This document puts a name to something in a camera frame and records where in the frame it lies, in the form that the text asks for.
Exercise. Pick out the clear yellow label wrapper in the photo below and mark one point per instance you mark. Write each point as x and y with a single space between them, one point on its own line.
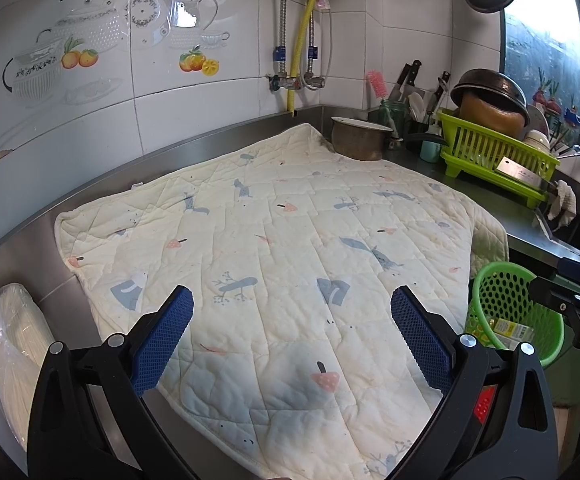
512 331

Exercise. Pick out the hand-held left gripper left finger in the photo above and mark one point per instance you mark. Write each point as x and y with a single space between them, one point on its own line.
162 340

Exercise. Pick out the pink tag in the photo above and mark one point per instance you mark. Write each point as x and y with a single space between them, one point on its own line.
323 3

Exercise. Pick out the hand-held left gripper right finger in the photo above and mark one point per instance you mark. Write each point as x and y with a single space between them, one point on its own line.
420 340

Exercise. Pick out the white rag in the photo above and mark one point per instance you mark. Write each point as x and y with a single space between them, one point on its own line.
560 205

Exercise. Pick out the white bowl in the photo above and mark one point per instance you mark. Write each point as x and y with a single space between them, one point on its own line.
537 140

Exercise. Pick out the clear bag of white sheets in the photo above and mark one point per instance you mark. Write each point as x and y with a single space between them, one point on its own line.
14 340

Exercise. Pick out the white spatula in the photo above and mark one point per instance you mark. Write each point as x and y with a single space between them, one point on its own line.
417 105

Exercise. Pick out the metal pot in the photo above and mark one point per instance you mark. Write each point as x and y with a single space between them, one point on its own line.
360 142

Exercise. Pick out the green glass jar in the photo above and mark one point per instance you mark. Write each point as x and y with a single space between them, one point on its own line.
392 115

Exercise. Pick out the pink bottle brush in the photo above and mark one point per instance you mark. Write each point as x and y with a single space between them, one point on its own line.
376 82

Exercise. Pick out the green plastic basket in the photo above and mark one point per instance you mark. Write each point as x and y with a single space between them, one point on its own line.
500 280

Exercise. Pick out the teal cup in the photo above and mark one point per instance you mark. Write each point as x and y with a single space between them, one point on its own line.
430 152

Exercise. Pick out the thin clear tube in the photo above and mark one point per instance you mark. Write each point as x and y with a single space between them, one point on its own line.
329 35

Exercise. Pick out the dark metal wok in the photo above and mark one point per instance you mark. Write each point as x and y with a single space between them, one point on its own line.
490 85

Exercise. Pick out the cleaver blade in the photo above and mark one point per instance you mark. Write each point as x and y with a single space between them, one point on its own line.
517 172

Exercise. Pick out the green dish rack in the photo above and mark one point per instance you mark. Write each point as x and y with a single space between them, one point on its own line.
475 145

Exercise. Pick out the steel sink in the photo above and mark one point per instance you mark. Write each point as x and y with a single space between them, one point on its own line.
575 240

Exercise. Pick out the brown bowl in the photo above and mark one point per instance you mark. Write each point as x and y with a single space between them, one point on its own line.
490 112

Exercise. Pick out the metal valve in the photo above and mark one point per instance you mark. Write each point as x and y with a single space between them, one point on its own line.
315 81
282 82

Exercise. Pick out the cream printed quilted blanket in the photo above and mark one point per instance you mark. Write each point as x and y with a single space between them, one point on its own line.
280 240

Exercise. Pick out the window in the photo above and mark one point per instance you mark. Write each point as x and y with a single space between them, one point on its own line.
540 60

